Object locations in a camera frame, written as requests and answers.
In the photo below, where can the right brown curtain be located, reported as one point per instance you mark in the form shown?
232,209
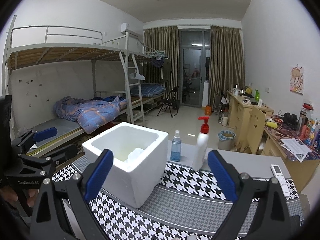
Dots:
226,63

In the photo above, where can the blue plaid quilt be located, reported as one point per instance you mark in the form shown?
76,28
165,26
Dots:
90,114

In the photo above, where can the metal bunk bed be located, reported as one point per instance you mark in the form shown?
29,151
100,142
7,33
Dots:
43,64

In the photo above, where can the person's left hand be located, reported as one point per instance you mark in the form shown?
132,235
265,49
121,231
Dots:
10,196

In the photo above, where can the waste bin with bag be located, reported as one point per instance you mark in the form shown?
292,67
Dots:
226,139

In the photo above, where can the white floor jug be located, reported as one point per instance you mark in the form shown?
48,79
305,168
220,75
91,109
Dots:
224,120

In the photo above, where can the left brown curtain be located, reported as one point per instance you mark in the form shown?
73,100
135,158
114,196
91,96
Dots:
162,44

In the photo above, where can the orange jug on floor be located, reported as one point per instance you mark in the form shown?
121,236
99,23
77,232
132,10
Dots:
208,110

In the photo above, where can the wall air conditioner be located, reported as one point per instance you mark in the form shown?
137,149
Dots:
126,28

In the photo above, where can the blue spray bottle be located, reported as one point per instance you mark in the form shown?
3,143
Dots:
176,147

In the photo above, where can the white remote control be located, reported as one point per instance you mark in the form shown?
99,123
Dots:
280,177

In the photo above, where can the glass balcony door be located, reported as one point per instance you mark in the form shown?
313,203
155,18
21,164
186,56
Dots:
194,66

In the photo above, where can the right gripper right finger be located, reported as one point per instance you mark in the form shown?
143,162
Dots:
271,219

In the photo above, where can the brown curtain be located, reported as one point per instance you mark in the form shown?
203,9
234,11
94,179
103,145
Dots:
162,44
226,63

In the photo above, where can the white styrofoam box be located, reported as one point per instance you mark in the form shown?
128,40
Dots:
139,160

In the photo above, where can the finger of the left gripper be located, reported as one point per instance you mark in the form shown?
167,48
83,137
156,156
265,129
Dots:
45,134
60,156

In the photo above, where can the white paper tissue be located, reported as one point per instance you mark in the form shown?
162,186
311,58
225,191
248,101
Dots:
134,155

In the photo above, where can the printed paper sheets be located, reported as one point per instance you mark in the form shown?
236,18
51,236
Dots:
297,148

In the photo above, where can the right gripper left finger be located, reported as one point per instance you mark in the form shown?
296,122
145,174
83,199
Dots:
50,220

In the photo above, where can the white pump lotion bottle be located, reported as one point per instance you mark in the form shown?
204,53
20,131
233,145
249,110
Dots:
201,145

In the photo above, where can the black folding chair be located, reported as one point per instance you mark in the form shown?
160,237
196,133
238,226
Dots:
170,103

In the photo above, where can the cartoon girl wall poster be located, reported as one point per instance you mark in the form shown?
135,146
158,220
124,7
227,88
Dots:
297,79

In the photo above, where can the wooden desk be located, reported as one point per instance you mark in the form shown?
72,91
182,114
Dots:
239,119

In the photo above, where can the black headphones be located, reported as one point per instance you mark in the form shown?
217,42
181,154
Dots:
290,120

